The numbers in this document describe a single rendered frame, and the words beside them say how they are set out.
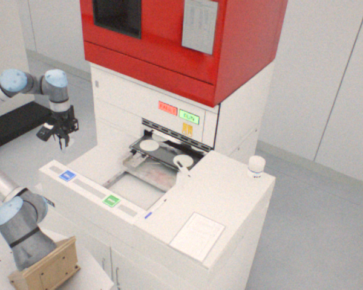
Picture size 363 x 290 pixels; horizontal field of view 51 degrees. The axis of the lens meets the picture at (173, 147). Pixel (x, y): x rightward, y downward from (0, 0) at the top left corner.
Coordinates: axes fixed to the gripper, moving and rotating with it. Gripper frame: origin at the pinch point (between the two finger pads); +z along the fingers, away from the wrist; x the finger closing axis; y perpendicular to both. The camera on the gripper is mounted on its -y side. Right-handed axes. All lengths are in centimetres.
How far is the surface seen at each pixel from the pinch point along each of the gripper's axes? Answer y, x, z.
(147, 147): 47, -10, 21
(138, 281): -4, -44, 49
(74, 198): -4.0, -8.6, 19.6
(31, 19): 207, 289, 59
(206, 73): 54, -36, -28
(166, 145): 54, -17, 21
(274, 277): 83, -87, 111
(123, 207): 1.4, -32.0, 15.1
